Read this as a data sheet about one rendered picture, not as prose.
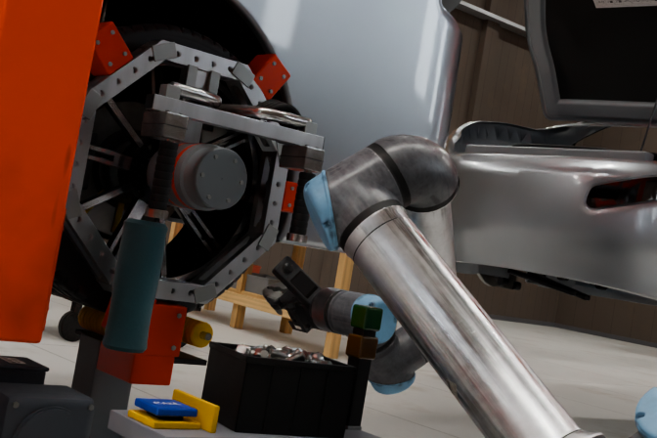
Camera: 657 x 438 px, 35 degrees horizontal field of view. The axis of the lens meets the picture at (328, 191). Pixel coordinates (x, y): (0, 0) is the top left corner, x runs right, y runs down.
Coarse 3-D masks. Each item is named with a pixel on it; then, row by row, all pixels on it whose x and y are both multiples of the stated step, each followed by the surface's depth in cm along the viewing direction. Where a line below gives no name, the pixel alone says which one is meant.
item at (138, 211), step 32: (160, 64) 226; (224, 96) 237; (128, 128) 224; (224, 128) 248; (96, 160) 219; (128, 160) 224; (256, 160) 243; (128, 192) 227; (192, 224) 235; (224, 224) 246; (192, 256) 243
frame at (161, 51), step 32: (128, 64) 211; (192, 64) 221; (224, 64) 226; (96, 96) 207; (256, 96) 232; (256, 192) 240; (64, 224) 209; (256, 224) 239; (96, 256) 209; (224, 256) 234; (256, 256) 235; (160, 288) 219; (192, 288) 224
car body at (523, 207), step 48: (480, 144) 557; (528, 144) 479; (480, 192) 467; (528, 192) 445; (576, 192) 428; (624, 192) 416; (480, 240) 465; (528, 240) 442; (576, 240) 425; (624, 240) 413; (576, 288) 607; (624, 288) 416
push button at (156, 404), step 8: (136, 400) 153; (144, 400) 153; (152, 400) 154; (160, 400) 155; (168, 400) 156; (144, 408) 151; (152, 408) 150; (160, 408) 149; (168, 408) 150; (176, 408) 151; (184, 408) 152; (192, 408) 153; (160, 416) 150; (168, 416) 151; (176, 416) 152; (192, 416) 152
